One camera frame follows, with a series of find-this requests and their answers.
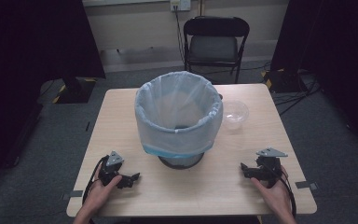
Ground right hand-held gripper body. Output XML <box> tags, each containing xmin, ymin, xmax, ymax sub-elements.
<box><xmin>254</xmin><ymin>147</ymin><xmax>289</xmax><ymax>189</ymax></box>

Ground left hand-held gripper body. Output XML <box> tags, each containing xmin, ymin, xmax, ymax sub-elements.
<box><xmin>97</xmin><ymin>150</ymin><xmax>126</xmax><ymax>188</ymax></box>

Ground person's left hand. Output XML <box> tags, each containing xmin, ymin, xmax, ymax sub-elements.
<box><xmin>82</xmin><ymin>170</ymin><xmax>123</xmax><ymax>217</ymax></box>

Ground person's right hand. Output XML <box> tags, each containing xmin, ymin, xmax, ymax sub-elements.
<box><xmin>250</xmin><ymin>165</ymin><xmax>294</xmax><ymax>217</ymax></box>

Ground grey tape strip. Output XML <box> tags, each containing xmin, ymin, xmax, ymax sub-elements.
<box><xmin>294</xmin><ymin>180</ymin><xmax>319</xmax><ymax>191</ymax></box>
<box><xmin>61</xmin><ymin>189</ymin><xmax>85</xmax><ymax>201</ymax></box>

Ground black mesh trash bin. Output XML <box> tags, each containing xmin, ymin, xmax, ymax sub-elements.
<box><xmin>158</xmin><ymin>124</ymin><xmax>205</xmax><ymax>171</ymax></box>

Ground clear plastic cup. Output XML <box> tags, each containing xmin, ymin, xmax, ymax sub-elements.
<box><xmin>222</xmin><ymin>99</ymin><xmax>250</xmax><ymax>130</ymax></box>

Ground translucent white trash bag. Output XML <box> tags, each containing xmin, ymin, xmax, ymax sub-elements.
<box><xmin>133</xmin><ymin>70</ymin><xmax>225</xmax><ymax>159</ymax></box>

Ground black stand base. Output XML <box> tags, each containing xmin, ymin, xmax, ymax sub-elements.
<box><xmin>51</xmin><ymin>77</ymin><xmax>98</xmax><ymax>105</ymax></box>
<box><xmin>260</xmin><ymin>68</ymin><xmax>310</xmax><ymax>94</ymax></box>

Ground black folding chair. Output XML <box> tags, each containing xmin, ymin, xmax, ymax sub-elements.
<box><xmin>183</xmin><ymin>15</ymin><xmax>251</xmax><ymax>84</ymax></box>

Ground left hand-held gripper cable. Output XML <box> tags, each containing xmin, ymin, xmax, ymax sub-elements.
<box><xmin>82</xmin><ymin>154</ymin><xmax>110</xmax><ymax>206</ymax></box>

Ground hand-held gripper cable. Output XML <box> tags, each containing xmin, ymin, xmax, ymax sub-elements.
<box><xmin>82</xmin><ymin>154</ymin><xmax>110</xmax><ymax>206</ymax></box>
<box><xmin>269</xmin><ymin>166</ymin><xmax>297</xmax><ymax>218</ymax></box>

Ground right hand-held gripper cable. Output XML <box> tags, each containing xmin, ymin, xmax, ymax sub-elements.
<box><xmin>269</xmin><ymin>166</ymin><xmax>297</xmax><ymax>218</ymax></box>

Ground black floor cables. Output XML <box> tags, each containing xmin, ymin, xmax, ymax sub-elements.
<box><xmin>271</xmin><ymin>73</ymin><xmax>324</xmax><ymax>117</ymax></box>

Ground black wall cable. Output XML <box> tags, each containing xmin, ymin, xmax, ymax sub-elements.
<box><xmin>173</xmin><ymin>5</ymin><xmax>186</xmax><ymax>64</ymax></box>

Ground white wall socket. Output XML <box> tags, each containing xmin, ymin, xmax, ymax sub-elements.
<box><xmin>170</xmin><ymin>0</ymin><xmax>192</xmax><ymax>12</ymax></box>

